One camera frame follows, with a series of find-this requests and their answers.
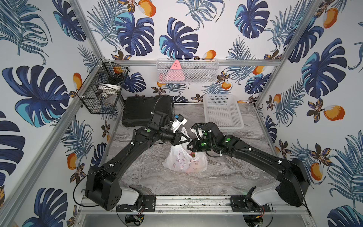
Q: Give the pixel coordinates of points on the pink triangle card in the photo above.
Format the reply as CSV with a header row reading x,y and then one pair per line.
x,y
175,73

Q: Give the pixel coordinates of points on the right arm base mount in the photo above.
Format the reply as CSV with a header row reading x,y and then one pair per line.
x,y
245,203

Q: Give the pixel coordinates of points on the black tool case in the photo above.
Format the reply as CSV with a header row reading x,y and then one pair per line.
x,y
137,110

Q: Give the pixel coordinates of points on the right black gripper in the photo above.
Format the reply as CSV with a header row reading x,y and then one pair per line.
x,y
194,148

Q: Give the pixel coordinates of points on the white plastic bag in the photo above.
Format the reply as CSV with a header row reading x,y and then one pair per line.
x,y
180,159

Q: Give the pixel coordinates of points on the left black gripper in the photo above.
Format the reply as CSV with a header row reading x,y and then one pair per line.
x,y
173,136

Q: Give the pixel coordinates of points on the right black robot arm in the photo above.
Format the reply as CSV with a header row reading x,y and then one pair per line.
x,y
291,178

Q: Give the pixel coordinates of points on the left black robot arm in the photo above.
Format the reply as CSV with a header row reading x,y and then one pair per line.
x,y
102,186

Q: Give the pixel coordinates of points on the white plastic basket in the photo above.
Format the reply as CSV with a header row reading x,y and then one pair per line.
x,y
224,111

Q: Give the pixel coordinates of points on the black wire basket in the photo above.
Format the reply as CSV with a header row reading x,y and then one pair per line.
x,y
102,89

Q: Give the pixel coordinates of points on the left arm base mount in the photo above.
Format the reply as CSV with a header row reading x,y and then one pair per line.
x,y
136,204

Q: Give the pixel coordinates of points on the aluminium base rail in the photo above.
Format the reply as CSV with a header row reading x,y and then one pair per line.
x,y
213,205

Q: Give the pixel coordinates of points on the clear wall shelf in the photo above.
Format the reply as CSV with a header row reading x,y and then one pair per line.
x,y
196,71

